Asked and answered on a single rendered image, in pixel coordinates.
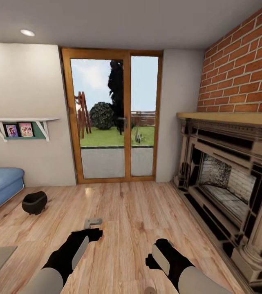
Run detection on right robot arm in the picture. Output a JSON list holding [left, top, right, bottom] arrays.
[[146, 238, 233, 294]]

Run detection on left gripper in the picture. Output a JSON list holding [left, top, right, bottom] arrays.
[[85, 228, 103, 242]]

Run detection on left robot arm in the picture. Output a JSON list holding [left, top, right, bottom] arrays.
[[18, 218, 103, 294]]

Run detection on cauldron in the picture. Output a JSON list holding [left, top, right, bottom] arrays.
[[22, 191, 47, 215]]

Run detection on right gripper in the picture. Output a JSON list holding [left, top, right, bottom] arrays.
[[146, 254, 161, 270]]

